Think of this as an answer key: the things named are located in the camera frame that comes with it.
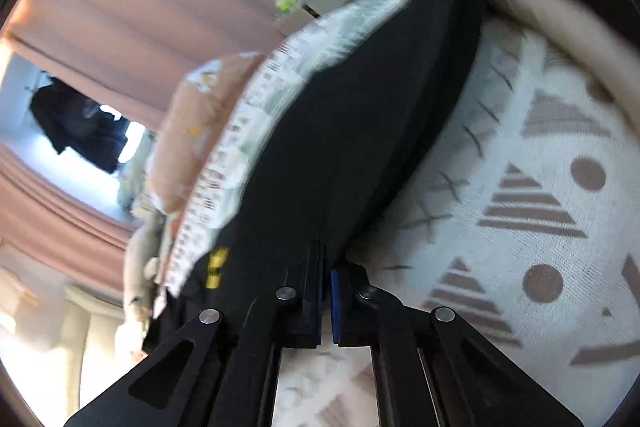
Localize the peach plush pillow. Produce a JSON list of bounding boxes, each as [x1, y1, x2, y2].
[[150, 52, 266, 215]]

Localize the cream pillow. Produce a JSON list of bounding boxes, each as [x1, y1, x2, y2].
[[480, 0, 640, 108]]

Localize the patterned white blanket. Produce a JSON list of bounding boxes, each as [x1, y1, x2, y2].
[[155, 0, 640, 427]]

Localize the pink curtain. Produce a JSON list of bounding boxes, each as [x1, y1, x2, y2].
[[0, 144, 146, 278], [0, 0, 301, 118]]

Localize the beige plush toy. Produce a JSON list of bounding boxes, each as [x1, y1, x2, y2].
[[122, 192, 166, 323]]

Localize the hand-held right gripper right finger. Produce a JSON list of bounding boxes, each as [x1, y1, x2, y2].
[[330, 262, 586, 427]]

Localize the hanging dark clothes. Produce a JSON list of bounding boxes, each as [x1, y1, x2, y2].
[[29, 77, 126, 175]]

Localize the cream cloth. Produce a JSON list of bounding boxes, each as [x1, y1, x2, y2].
[[0, 252, 146, 408]]

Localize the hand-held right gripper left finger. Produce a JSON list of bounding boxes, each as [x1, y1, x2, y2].
[[65, 239, 329, 427]]

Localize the black garment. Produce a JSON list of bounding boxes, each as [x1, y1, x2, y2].
[[142, 0, 486, 353]]

